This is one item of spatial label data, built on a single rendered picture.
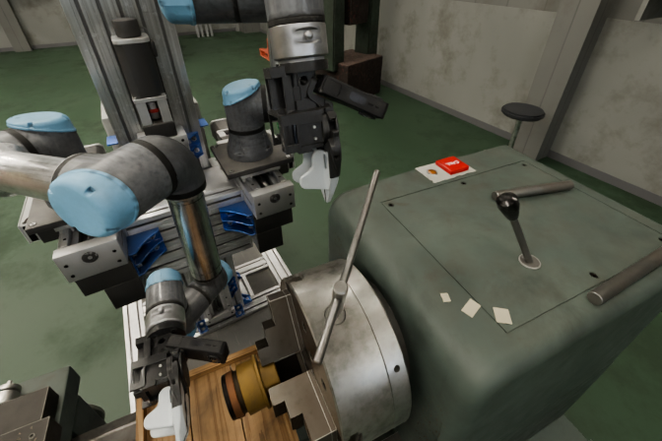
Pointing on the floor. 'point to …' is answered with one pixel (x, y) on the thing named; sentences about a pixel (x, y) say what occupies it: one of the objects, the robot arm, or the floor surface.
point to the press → (353, 14)
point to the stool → (521, 116)
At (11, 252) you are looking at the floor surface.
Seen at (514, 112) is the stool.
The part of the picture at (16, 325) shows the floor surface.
